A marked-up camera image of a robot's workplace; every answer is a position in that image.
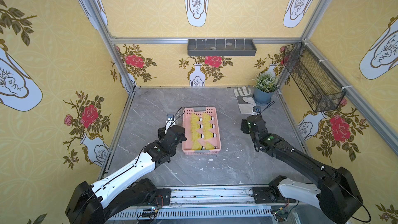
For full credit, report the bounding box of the yellow shuttlecock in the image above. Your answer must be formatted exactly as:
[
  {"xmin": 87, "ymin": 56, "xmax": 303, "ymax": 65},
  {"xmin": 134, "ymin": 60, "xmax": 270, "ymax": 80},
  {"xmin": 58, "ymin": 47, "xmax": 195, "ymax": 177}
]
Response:
[
  {"xmin": 191, "ymin": 114, "xmax": 203, "ymax": 123},
  {"xmin": 202, "ymin": 121, "xmax": 215, "ymax": 130},
  {"xmin": 204, "ymin": 142, "xmax": 216, "ymax": 150},
  {"xmin": 203, "ymin": 130, "xmax": 217, "ymax": 140},
  {"xmin": 191, "ymin": 122, "xmax": 203, "ymax": 131},
  {"xmin": 191, "ymin": 141, "xmax": 203, "ymax": 150},
  {"xmin": 191, "ymin": 131, "xmax": 204, "ymax": 142},
  {"xmin": 202, "ymin": 113, "xmax": 214, "ymax": 122}
]

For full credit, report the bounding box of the pink perforated storage basket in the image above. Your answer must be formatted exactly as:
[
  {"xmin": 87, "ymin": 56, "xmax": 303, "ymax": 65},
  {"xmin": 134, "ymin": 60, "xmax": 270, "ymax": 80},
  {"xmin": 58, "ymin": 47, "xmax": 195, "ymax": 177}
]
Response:
[{"xmin": 182, "ymin": 106, "xmax": 222, "ymax": 155}]

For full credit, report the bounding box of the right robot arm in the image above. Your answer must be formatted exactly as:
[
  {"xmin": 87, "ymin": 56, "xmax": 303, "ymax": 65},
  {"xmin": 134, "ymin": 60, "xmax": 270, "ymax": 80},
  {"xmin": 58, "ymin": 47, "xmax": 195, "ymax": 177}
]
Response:
[{"xmin": 240, "ymin": 115, "xmax": 363, "ymax": 224}]

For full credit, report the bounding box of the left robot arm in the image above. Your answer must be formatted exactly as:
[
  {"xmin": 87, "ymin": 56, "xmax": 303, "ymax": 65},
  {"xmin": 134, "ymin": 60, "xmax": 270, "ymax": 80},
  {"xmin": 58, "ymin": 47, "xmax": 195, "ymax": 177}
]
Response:
[{"xmin": 65, "ymin": 125, "xmax": 186, "ymax": 224}]

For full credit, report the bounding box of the grey white work glove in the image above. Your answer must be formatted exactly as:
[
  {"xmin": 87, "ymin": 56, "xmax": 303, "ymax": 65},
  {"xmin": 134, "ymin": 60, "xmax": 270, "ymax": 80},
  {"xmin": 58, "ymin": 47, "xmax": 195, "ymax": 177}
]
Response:
[{"xmin": 233, "ymin": 86, "xmax": 256, "ymax": 115}]

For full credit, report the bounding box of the green plant in blue pot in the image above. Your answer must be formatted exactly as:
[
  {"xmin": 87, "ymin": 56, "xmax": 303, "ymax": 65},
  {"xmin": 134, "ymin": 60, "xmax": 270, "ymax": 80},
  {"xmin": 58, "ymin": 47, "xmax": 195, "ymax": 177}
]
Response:
[{"xmin": 254, "ymin": 73, "xmax": 278, "ymax": 104}]

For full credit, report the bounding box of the small circuit board left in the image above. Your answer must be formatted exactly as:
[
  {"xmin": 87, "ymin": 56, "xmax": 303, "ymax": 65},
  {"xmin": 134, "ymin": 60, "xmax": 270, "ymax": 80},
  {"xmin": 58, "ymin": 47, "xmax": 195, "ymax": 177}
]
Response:
[{"xmin": 141, "ymin": 206, "xmax": 159, "ymax": 219}]

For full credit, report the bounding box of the small circuit board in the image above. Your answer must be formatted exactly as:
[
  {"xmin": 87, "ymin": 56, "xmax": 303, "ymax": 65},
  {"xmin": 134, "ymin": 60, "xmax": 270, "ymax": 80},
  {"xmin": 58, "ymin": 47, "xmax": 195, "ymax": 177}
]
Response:
[
  {"xmin": 271, "ymin": 207, "xmax": 288, "ymax": 224},
  {"xmin": 141, "ymin": 206, "xmax": 159, "ymax": 219}
]

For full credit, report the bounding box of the small circuit board right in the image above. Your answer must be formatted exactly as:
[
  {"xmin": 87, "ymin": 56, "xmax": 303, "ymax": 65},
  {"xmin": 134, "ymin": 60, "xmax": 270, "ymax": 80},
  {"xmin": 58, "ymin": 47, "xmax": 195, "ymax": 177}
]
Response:
[{"xmin": 271, "ymin": 207, "xmax": 288, "ymax": 224}]

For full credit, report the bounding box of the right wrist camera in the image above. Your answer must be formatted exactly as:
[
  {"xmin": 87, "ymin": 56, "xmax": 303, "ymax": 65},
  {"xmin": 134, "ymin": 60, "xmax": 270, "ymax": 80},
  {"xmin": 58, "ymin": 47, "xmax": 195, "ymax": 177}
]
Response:
[{"xmin": 252, "ymin": 106, "xmax": 261, "ymax": 115}]

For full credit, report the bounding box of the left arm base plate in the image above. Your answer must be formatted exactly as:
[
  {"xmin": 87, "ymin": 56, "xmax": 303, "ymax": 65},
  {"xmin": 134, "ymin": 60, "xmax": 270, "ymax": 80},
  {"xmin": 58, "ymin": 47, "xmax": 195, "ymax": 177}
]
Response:
[{"xmin": 131, "ymin": 188, "xmax": 171, "ymax": 207}]

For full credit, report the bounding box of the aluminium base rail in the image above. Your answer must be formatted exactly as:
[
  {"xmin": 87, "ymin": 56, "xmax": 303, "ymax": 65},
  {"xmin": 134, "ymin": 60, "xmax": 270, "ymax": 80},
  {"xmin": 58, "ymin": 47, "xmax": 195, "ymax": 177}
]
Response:
[{"xmin": 106, "ymin": 185, "xmax": 331, "ymax": 224}]

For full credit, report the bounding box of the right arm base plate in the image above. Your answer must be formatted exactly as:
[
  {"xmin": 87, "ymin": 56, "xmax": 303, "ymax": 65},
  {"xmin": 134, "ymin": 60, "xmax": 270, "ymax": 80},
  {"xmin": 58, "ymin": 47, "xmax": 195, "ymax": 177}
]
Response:
[{"xmin": 251, "ymin": 175, "xmax": 297, "ymax": 205}]

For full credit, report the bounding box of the black wire mesh basket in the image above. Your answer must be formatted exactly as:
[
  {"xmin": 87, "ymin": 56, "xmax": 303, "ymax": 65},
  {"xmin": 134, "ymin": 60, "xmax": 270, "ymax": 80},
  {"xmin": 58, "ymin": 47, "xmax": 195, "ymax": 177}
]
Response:
[{"xmin": 282, "ymin": 43, "xmax": 346, "ymax": 112}]

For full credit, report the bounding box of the grey wall shelf tray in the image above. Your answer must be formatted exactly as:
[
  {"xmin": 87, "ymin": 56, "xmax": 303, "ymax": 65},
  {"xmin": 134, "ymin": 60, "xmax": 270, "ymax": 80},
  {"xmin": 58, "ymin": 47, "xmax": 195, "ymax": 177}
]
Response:
[{"xmin": 187, "ymin": 38, "xmax": 257, "ymax": 57}]

